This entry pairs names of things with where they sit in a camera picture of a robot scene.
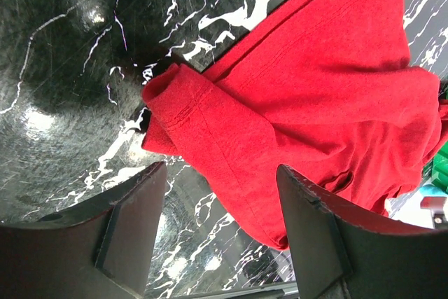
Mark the green plastic bin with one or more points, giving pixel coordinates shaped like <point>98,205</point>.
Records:
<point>435,175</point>

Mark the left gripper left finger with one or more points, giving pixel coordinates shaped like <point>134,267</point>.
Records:
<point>99,248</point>

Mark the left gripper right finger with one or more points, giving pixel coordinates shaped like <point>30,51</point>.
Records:
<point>341,250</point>

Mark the red t shirt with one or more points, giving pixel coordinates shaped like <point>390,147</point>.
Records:
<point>324,86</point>

